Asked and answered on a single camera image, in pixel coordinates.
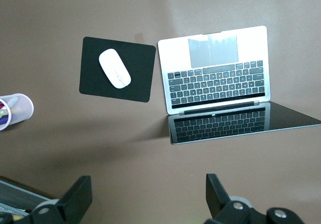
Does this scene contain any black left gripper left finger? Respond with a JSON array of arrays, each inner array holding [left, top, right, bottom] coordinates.
[[30, 175, 93, 224]]

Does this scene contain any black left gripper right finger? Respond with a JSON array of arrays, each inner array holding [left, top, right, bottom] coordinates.
[[204, 173, 304, 224]]

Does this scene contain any silver laptop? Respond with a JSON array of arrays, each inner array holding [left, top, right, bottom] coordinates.
[[157, 25, 321, 146]]

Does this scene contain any metal mesh desk organizer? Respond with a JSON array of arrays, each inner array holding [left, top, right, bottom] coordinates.
[[0, 175, 60, 224]]

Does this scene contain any pink mesh pen cup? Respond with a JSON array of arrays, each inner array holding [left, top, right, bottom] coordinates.
[[0, 93, 35, 132]]

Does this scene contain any black mouse pad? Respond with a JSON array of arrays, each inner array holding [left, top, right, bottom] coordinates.
[[79, 36, 156, 103]]

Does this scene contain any white computer mouse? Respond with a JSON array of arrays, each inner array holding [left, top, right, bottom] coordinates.
[[98, 48, 132, 89]]

